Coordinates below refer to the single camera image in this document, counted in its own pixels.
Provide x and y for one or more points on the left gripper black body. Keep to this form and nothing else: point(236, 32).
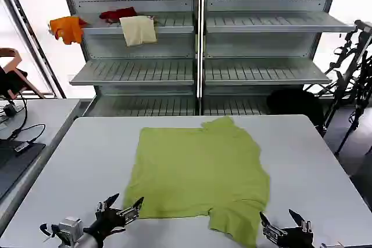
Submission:
point(109, 220)

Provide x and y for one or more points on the small power adapter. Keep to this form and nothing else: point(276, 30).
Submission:
point(9, 110)

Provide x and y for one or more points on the black laptop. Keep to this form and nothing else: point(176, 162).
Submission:
point(17, 163)

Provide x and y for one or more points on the grey side table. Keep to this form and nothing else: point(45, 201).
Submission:
point(58, 111)

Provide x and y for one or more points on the wooden chair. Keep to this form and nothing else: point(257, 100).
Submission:
point(13, 56)

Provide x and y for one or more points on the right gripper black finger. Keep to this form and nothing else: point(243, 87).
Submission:
point(303, 226)
point(270, 230)

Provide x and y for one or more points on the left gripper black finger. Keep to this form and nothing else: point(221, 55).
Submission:
point(130, 212)
point(106, 204)

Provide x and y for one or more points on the green t-shirt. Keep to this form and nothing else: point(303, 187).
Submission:
point(197, 172)

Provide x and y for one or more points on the grey metal shelf with cloths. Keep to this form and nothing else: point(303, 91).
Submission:
point(139, 71)

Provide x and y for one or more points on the black bag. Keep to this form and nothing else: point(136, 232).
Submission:
point(296, 102)

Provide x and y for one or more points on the black tripod stand rack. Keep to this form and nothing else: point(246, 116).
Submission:
point(361, 24)

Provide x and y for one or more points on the small usb dongle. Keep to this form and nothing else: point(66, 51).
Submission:
point(21, 147)

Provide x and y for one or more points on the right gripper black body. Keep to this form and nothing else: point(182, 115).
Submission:
point(296, 239)

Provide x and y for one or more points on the black cloth on chair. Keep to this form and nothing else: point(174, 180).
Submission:
point(11, 81)

